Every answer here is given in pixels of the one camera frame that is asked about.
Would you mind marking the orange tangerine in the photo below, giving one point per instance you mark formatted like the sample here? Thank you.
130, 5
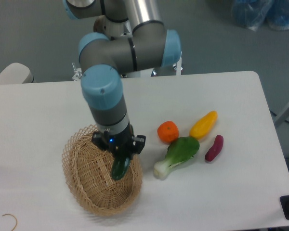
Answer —
168, 132

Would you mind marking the dark green cucumber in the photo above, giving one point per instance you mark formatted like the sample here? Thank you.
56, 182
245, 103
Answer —
119, 168

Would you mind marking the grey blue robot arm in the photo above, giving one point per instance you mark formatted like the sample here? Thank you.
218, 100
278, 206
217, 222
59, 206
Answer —
104, 58

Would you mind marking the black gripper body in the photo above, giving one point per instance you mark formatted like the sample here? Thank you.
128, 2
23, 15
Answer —
125, 140

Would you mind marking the woven wicker basket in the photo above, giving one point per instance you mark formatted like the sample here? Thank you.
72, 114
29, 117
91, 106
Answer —
87, 171

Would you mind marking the yellow pepper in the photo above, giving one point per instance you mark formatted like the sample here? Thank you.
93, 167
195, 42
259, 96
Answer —
203, 127

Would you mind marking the purple sweet potato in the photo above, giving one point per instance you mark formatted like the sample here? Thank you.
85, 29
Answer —
215, 149

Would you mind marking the green bok choy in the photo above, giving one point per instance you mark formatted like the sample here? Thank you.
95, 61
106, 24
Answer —
178, 152

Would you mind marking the beige chair back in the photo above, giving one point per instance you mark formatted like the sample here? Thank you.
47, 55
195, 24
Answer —
16, 73

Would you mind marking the blue plastic bag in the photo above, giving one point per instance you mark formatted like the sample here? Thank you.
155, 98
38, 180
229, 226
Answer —
251, 14

